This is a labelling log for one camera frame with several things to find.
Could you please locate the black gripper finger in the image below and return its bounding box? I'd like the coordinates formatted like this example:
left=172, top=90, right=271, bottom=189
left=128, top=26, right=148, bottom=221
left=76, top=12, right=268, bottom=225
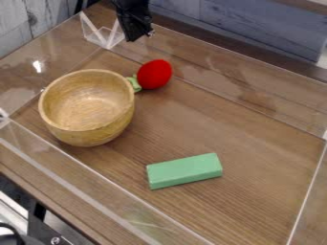
left=118, top=11, right=140, bottom=42
left=134, top=9, right=154, bottom=36

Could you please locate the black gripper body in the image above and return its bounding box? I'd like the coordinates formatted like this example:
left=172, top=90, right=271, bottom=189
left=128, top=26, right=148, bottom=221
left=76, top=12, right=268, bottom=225
left=111, top=0, right=150, bottom=11

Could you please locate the red plush strawberry toy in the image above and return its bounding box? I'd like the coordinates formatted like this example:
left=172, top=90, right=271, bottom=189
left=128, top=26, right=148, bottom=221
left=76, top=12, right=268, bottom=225
left=127, top=59, right=172, bottom=93

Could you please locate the wooden bowl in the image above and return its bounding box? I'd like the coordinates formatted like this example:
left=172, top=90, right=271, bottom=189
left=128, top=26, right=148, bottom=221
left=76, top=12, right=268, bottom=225
left=39, top=69, right=135, bottom=147

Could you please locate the green rectangular block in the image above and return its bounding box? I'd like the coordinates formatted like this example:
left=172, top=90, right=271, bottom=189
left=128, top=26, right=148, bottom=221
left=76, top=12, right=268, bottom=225
left=146, top=153, right=223, bottom=189

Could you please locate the clear acrylic tray enclosure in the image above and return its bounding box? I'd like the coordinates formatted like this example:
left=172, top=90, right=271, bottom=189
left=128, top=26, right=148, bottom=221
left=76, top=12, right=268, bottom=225
left=0, top=19, right=327, bottom=245

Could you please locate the black metal table frame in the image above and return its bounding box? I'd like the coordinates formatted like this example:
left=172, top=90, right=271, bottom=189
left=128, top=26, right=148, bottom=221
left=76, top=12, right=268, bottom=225
left=27, top=200, right=92, bottom=245

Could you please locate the black cable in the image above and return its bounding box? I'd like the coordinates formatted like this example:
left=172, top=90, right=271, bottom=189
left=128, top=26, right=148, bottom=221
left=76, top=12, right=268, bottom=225
left=0, top=222, right=25, bottom=245

